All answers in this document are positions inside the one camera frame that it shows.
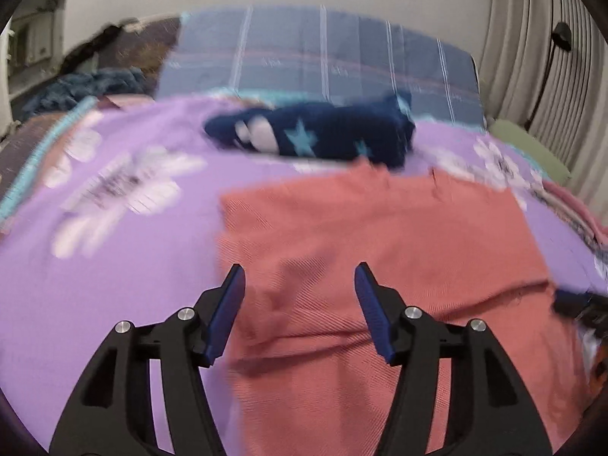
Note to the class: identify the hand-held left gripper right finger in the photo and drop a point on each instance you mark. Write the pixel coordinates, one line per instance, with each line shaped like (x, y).
(371, 304)

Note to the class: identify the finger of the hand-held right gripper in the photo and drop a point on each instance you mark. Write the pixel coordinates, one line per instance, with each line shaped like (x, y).
(577, 305)

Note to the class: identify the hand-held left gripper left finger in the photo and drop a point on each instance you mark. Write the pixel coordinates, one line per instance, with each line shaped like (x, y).
(227, 304)

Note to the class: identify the coral pink knit garment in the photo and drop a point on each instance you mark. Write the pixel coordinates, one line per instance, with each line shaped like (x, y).
(356, 228)

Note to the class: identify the pink folded clothes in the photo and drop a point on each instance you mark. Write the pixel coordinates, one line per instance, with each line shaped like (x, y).
(579, 213)

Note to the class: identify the purple floral blanket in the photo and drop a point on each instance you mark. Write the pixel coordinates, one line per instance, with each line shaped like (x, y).
(156, 270)

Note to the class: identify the green pillow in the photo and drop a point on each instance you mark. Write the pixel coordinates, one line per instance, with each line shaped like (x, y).
(527, 145)

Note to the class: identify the navy star print garment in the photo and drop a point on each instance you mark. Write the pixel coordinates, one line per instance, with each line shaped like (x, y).
(332, 133)

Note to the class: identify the blue plaid bedding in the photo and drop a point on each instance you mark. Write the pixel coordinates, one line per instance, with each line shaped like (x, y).
(294, 57)

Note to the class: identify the dark blue knit cloth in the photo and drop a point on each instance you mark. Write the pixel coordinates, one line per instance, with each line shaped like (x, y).
(85, 86)

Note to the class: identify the black floor lamp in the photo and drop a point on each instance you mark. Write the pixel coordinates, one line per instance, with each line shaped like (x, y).
(563, 35)

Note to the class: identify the dark brown patterned cloth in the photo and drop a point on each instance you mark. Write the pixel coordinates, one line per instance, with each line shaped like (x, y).
(142, 42)

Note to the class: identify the white curtain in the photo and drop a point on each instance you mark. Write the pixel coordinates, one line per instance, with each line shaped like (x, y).
(517, 33)

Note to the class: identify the white shelf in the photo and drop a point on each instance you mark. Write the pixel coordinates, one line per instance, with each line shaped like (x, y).
(33, 42)

